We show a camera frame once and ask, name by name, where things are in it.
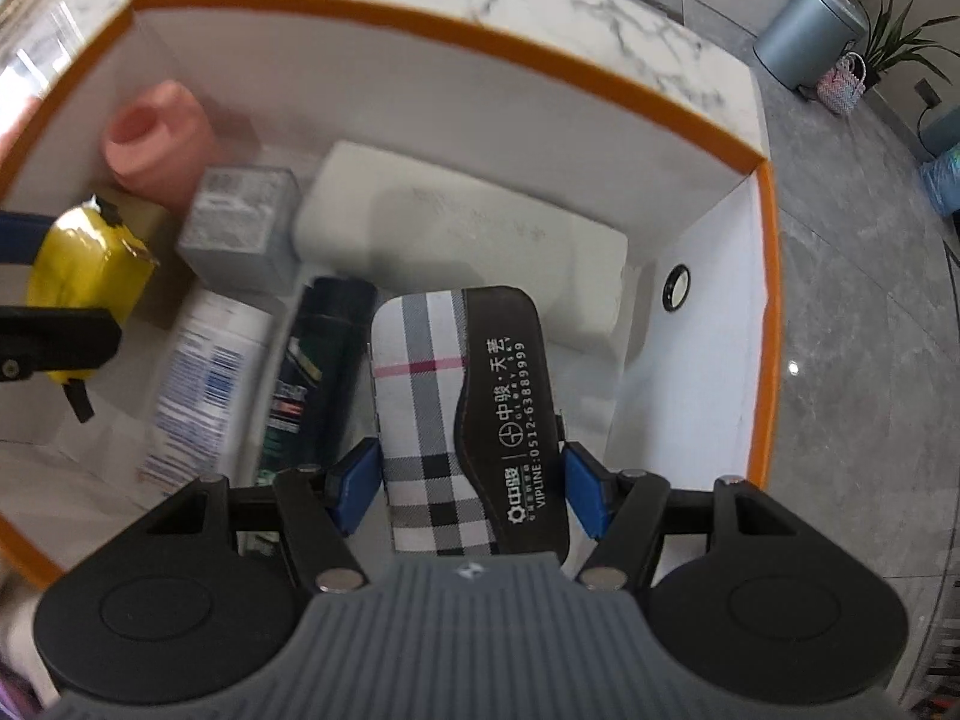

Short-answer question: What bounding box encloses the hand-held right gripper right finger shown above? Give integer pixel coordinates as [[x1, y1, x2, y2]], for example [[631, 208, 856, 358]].
[[559, 441, 796, 593]]

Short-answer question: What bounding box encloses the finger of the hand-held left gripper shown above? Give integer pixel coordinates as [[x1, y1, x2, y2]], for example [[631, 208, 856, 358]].
[[0, 210, 59, 269], [0, 304, 125, 385]]

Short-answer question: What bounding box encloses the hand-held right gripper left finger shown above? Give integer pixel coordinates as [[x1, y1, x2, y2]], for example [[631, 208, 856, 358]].
[[146, 436, 383, 593]]

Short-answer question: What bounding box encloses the yellow tape measure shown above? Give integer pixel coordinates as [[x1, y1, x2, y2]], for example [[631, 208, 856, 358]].
[[26, 195, 162, 425]]

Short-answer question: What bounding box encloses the plaid glasses case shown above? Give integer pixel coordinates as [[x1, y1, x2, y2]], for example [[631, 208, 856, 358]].
[[369, 285, 575, 565]]

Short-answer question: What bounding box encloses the black bottle green label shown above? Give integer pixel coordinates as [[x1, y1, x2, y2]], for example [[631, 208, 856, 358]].
[[255, 276, 378, 490]]

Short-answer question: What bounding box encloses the white lotion tube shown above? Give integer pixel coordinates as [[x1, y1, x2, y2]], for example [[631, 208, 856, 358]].
[[137, 289, 280, 494]]

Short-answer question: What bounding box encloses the pink pump bottle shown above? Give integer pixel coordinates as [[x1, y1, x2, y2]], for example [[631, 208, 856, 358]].
[[103, 82, 220, 212]]

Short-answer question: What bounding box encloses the grey cardboard box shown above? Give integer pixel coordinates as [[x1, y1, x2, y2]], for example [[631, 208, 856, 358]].
[[175, 165, 302, 295]]

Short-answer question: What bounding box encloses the orange storage box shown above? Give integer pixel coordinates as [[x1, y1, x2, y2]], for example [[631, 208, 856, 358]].
[[0, 0, 785, 595]]

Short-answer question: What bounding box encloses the light blue bag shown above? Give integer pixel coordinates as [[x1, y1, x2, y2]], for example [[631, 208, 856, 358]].
[[920, 150, 960, 220]]

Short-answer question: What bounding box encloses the woven basket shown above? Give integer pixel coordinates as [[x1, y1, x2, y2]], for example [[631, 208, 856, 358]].
[[815, 52, 870, 118]]

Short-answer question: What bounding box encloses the grey trash can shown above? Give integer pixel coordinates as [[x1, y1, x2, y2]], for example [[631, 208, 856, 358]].
[[752, 0, 868, 100]]

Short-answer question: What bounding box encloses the green potted plant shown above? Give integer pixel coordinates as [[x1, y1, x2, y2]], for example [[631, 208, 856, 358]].
[[855, 0, 960, 85]]

